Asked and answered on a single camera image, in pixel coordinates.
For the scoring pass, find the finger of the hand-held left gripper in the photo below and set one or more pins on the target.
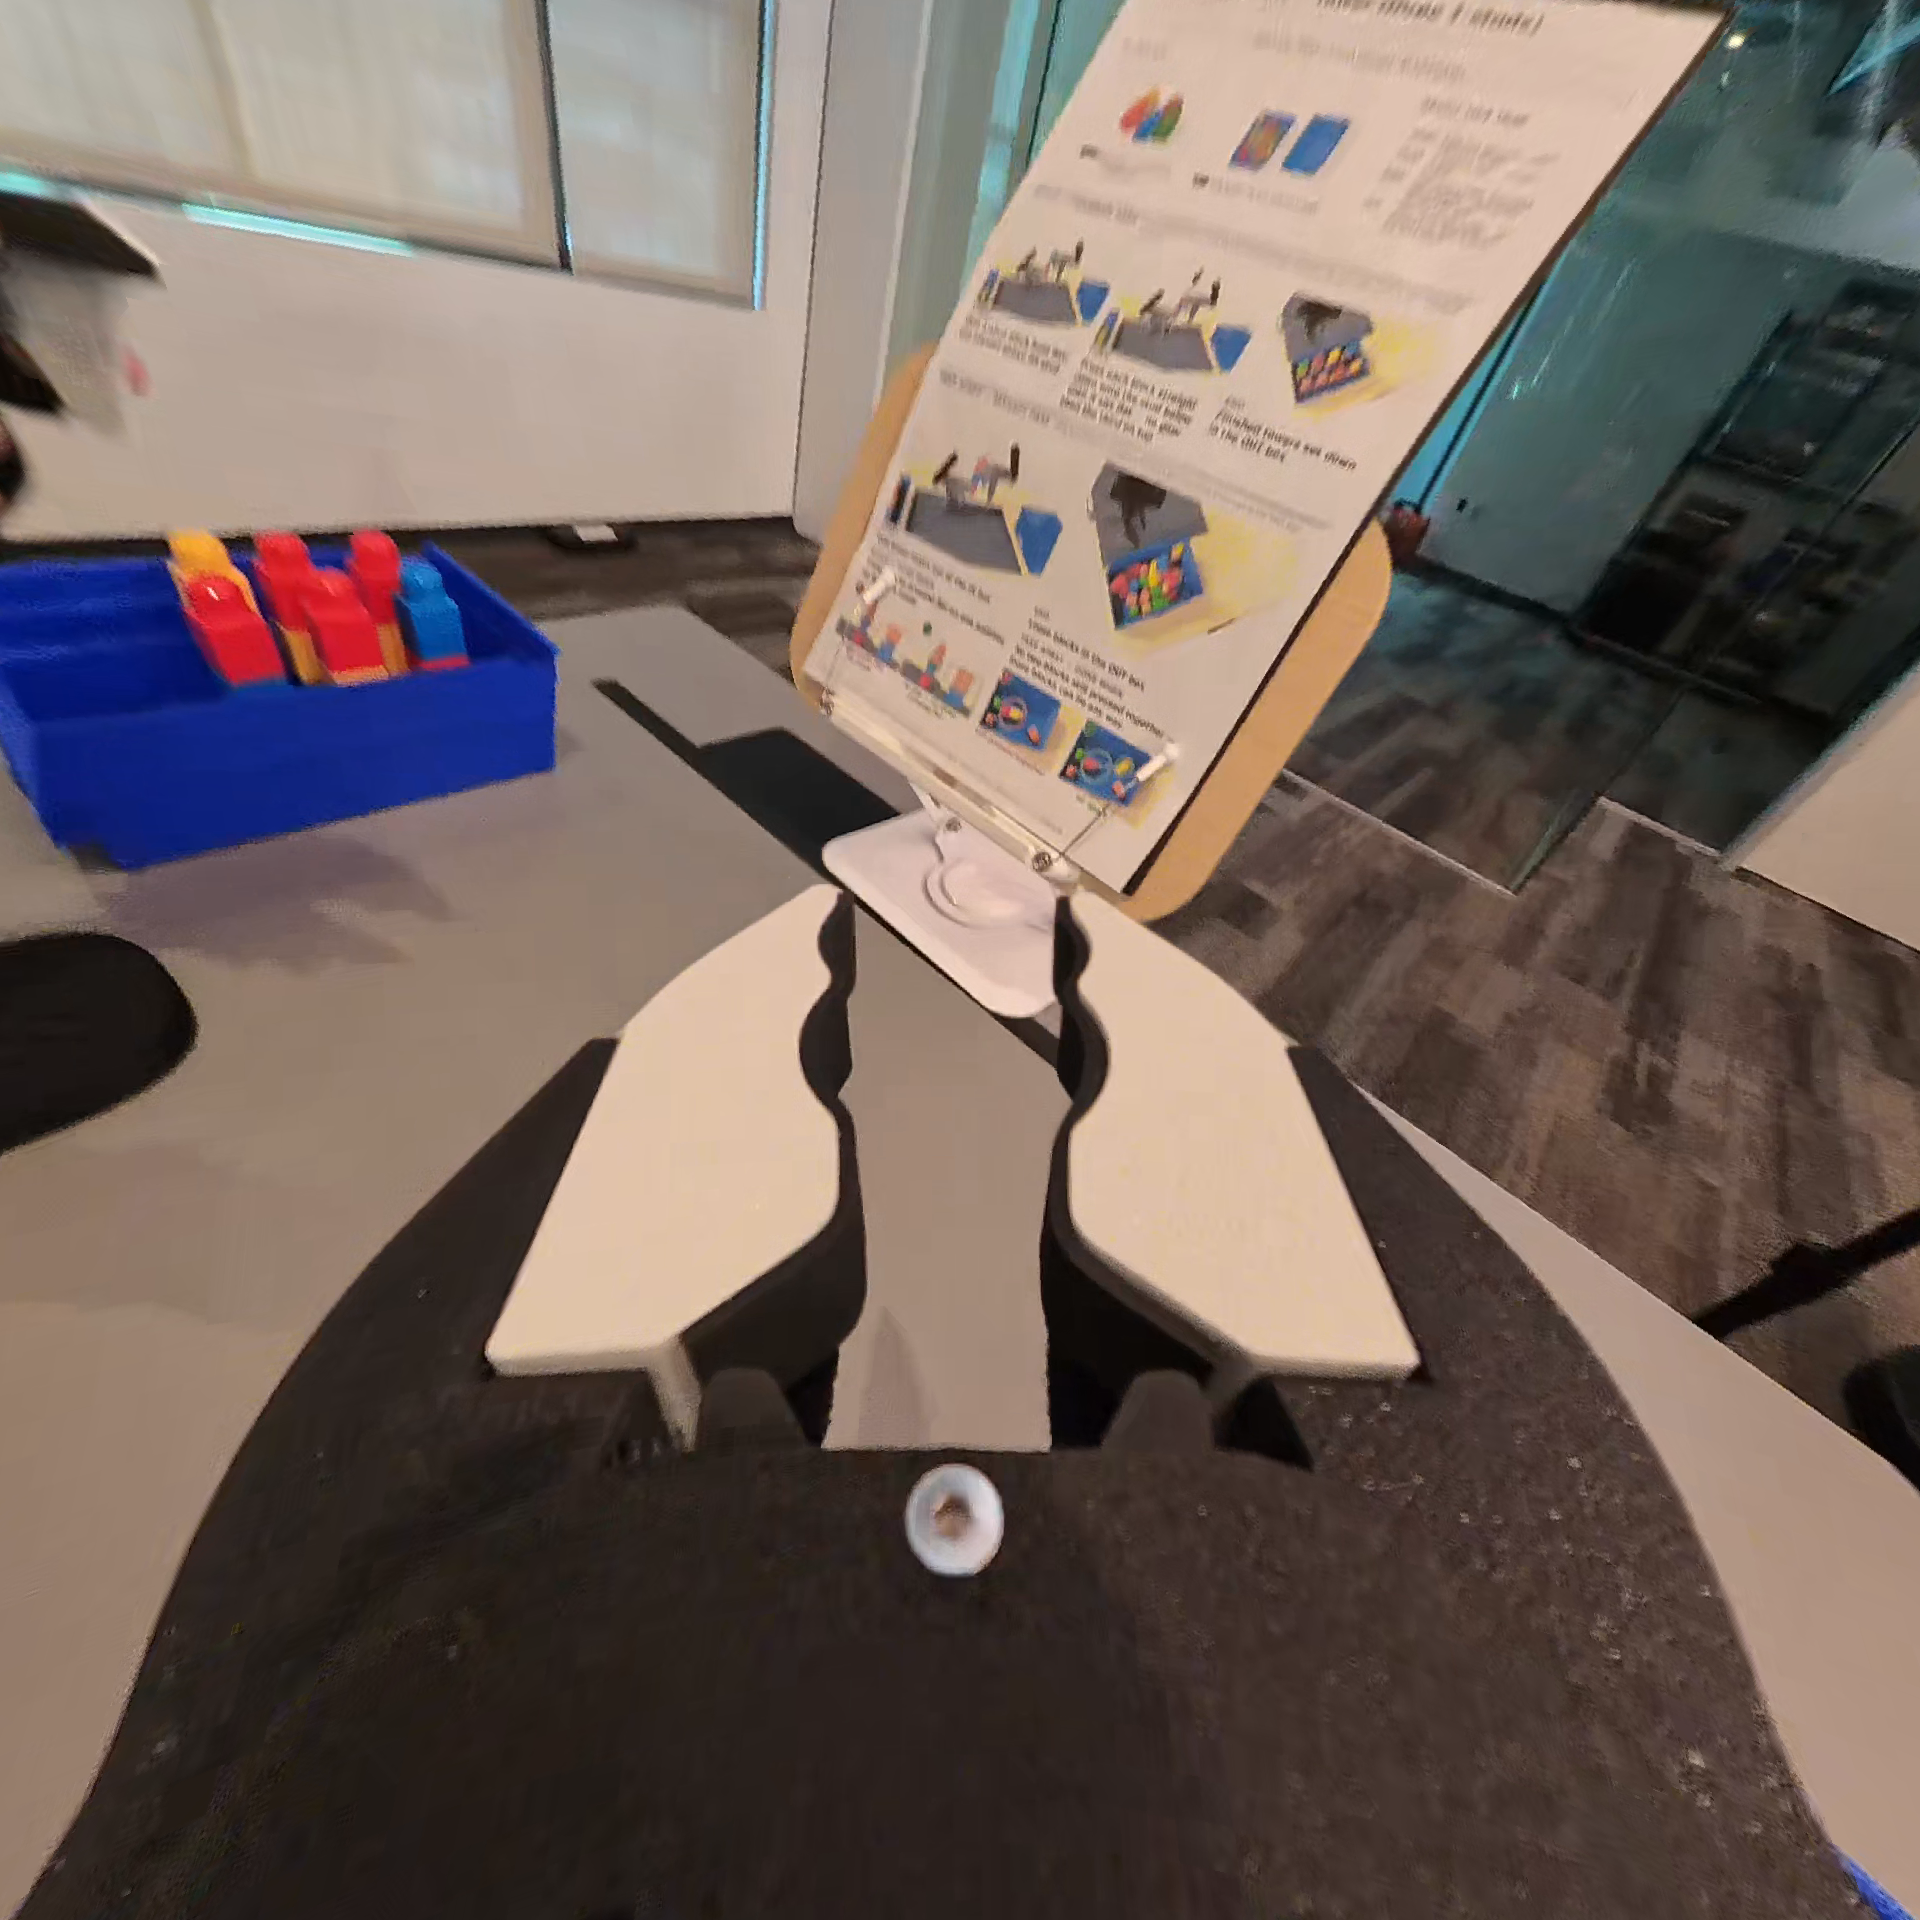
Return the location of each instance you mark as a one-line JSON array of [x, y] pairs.
[[75, 346]]

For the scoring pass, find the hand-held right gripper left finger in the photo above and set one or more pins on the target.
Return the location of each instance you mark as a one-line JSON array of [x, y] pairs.
[[674, 1199]]

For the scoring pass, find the small black device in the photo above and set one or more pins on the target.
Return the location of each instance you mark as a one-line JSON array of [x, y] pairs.
[[584, 533]]

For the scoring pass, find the black round-base floor stand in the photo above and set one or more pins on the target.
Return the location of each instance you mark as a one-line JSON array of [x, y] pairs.
[[1885, 1419]]

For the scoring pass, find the wooden board with instruction sheet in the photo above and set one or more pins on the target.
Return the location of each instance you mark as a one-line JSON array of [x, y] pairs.
[[1273, 374]]

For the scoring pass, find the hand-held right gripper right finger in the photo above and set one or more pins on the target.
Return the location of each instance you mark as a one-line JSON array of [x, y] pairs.
[[1229, 1199]]

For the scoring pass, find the glass window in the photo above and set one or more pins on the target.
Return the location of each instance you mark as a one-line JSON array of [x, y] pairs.
[[375, 119]]

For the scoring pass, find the cluster of block towers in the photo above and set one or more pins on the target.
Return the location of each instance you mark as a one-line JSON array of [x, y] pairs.
[[314, 616]]

